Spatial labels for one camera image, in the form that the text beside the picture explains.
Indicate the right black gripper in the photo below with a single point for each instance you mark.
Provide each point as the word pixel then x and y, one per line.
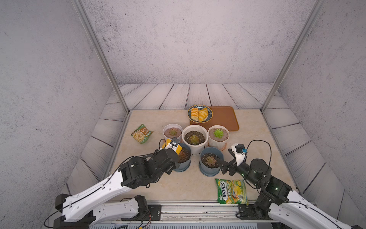
pixel 233 164

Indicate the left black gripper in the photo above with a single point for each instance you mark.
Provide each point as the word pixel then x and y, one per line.
pixel 174 167

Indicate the blue pot pink succulent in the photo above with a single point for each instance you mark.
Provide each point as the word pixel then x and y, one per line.
pixel 208 164

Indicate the yellow watering can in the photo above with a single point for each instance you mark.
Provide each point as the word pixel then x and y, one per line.
pixel 175 147

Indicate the white pot bright green succulent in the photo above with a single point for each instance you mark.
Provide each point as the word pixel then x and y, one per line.
pixel 218 137

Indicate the blue pot red succulent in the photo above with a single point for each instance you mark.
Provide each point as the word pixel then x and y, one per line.
pixel 184 158

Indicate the large white pot dark soil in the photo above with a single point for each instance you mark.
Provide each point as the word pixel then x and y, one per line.
pixel 196 138

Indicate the white pot pink-green succulent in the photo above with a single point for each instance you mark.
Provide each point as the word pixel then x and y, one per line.
pixel 171 131

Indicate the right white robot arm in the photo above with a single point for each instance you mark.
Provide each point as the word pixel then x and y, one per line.
pixel 277 200

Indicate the green Fox's candy bag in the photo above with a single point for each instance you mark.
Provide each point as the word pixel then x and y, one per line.
pixel 231 191

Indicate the green soup packet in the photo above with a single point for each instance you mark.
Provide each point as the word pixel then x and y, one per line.
pixel 141 134

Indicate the brown wooden tray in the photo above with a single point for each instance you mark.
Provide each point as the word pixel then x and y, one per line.
pixel 223 116

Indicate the right striped bread roll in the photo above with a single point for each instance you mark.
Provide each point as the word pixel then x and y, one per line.
pixel 202 115

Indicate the striped bread roll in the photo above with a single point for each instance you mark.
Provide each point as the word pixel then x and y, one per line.
pixel 202 115
pixel 195 114

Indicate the blue patterned plate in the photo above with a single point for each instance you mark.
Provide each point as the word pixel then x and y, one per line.
pixel 210 115

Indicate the left striped bread roll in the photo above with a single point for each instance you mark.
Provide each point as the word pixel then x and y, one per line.
pixel 195 114

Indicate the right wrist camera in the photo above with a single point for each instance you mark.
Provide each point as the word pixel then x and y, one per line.
pixel 240 153

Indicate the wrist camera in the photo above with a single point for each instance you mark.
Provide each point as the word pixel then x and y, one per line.
pixel 240 153
pixel 173 144

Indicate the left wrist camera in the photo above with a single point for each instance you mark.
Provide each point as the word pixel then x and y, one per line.
pixel 173 144

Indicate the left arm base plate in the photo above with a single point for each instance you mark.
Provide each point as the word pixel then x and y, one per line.
pixel 153 212

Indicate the front aluminium rail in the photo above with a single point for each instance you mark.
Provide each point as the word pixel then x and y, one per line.
pixel 215 215

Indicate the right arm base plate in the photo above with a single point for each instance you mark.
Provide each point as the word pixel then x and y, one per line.
pixel 251 212

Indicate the left aluminium frame post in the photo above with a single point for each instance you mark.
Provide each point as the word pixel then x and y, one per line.
pixel 98 49

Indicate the aluminium frame post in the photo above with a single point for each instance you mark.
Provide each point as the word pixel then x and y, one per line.
pixel 98 49
pixel 314 14

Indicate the right aluminium frame post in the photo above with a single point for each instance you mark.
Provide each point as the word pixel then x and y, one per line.
pixel 314 14

